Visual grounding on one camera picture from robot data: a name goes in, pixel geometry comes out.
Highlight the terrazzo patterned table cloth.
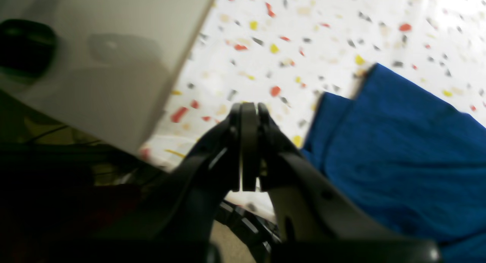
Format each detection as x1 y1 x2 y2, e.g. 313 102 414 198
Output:
141 0 485 221

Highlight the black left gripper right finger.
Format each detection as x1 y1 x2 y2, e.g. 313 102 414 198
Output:
258 103 443 263

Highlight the dark blue t-shirt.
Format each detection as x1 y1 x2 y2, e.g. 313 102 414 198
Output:
302 64 486 263

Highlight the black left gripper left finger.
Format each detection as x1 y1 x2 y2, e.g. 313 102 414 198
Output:
94 103 257 263

